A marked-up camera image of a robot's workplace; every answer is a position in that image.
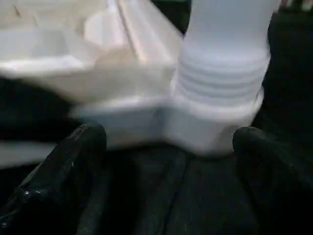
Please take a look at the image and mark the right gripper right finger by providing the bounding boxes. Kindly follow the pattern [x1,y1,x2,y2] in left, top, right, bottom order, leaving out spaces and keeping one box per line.
[232,126,313,235]

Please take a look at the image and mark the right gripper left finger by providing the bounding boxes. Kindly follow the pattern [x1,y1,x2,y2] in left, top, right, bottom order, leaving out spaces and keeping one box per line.
[0,123,108,235]

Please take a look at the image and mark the white plastic table top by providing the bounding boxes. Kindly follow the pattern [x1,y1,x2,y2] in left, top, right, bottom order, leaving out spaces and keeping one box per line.
[0,0,266,157]

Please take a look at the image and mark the white plastic table leg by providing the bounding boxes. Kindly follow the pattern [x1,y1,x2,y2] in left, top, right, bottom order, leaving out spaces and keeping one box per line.
[170,0,280,108]

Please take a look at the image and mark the black table mat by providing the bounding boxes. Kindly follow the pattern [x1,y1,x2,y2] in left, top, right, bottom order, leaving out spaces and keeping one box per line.
[0,0,313,235]

